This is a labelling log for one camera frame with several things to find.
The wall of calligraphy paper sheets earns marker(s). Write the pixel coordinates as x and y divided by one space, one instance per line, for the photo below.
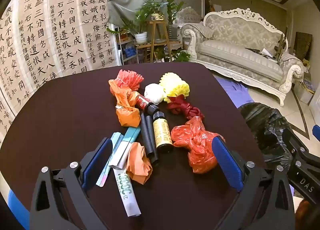
50 32

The storage box with papers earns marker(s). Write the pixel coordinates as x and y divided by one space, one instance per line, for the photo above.
305 90

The orange paper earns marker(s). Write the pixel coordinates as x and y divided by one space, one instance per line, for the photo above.
137 167

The dark upright object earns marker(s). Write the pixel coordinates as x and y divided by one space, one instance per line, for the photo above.
281 45

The grey quilted throw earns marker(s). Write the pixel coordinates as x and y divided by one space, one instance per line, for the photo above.
291 60
197 32

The blue plastic seat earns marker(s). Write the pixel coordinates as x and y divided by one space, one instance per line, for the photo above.
18 212

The bright red plastic bag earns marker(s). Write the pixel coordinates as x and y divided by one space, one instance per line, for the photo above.
195 140

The tall potted plant grey pot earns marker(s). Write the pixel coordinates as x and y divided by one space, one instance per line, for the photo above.
172 30

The wooden plant stand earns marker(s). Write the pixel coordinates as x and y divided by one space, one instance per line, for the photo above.
160 37

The yellow foam fruit net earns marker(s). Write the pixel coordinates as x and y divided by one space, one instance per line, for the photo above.
175 85

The ornate white armchair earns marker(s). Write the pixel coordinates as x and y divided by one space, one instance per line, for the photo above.
190 15

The potted plant white pot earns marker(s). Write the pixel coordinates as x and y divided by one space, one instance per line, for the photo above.
140 38

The black trash bag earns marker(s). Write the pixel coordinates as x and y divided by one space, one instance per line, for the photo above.
262 125

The purple cloth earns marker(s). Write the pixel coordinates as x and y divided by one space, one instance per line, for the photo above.
232 90

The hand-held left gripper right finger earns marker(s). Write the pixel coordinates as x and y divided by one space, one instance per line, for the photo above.
227 160

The yellow label dark bottle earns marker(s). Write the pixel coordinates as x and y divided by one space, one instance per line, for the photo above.
162 130

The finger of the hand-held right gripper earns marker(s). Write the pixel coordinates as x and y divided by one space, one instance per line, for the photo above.
316 132
296 142

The metal storage shelf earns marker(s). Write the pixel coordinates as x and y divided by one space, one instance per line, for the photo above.
125 50

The person's right forearm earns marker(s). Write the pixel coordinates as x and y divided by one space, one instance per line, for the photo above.
305 215

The red foam fruit net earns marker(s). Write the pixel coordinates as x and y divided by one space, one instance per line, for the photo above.
130 79

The papers on sofa seat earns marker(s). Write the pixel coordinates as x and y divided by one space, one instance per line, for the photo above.
262 54

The teal white box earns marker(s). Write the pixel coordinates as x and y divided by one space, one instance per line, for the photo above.
125 145

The potted plant patterned pot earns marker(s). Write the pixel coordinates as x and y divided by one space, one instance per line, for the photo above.
157 17

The dark framed panel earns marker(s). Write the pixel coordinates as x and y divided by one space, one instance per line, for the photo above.
302 45

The dark red plastic bag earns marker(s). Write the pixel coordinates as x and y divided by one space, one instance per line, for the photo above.
192 111

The long orange plastic bag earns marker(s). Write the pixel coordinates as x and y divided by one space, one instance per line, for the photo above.
127 117

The light blue paper strip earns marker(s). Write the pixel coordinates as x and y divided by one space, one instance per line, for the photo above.
107 167

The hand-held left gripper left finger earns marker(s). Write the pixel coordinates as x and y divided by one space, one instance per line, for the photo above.
97 162

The low green potted plant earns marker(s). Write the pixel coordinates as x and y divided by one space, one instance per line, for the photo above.
181 56

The white foam fruit net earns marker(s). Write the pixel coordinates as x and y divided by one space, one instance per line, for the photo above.
155 94

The white toothpaste box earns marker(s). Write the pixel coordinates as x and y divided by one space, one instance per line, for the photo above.
127 200

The ornate white grey sofa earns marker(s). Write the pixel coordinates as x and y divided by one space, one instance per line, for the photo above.
237 52

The red label dark bottle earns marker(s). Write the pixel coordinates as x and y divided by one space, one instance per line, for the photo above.
142 101

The black tube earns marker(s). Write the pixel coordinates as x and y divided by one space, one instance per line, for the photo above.
153 147
145 135

